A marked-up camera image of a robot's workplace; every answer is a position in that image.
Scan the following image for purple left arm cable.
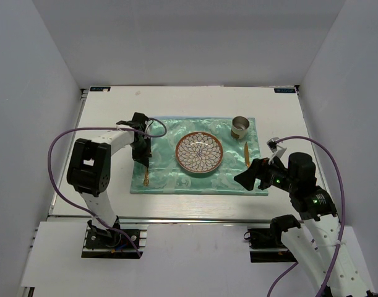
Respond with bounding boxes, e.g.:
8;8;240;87
48;116;168;259

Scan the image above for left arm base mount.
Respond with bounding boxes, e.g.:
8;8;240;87
81;220;147;259

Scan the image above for blue label sticker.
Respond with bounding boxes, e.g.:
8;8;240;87
89;86;111;92
274;88;296;93

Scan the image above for gold fork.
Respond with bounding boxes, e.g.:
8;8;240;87
143;167;150;186

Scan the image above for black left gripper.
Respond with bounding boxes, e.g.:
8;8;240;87
130;136;152;166

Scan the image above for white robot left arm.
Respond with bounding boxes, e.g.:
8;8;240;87
67;113;151;247

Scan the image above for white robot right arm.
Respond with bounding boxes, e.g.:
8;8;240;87
234;152;377;296

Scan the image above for blue label sticker right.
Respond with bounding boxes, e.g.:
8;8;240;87
274;88;296;93

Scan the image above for green satin cloth napkin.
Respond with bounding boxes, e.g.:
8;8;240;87
130;117;268;196

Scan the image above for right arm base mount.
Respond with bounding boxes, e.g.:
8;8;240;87
243;215;301;263

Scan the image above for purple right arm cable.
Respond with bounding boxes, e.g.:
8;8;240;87
266;136;346;297

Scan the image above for patterned orange rim plate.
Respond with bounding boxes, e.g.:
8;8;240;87
175;131;223;174

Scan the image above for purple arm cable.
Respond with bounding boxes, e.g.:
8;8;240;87
48;116;168;259
266;136;346;297

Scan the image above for metal cup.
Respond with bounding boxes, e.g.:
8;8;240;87
231;116;250;140

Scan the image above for gold knife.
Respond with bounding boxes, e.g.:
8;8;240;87
244;142;251;168

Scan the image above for blue label sticker left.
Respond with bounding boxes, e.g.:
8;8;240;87
89;86;111;92

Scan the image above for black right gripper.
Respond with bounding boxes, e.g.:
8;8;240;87
233;153;297;192

